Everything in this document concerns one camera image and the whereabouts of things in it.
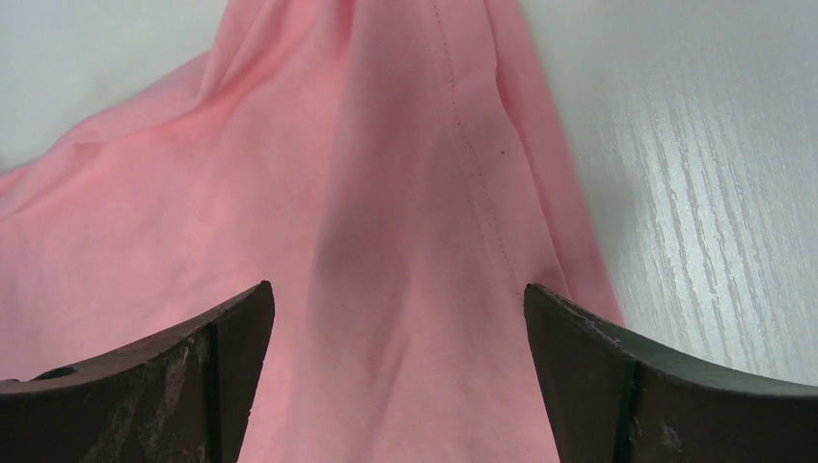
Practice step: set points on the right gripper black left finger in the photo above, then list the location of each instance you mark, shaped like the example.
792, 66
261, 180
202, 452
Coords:
183, 394

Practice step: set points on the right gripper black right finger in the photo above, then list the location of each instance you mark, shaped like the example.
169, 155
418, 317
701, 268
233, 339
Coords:
613, 395

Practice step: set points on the light pink t-shirt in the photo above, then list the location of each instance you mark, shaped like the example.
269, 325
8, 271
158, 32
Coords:
395, 169

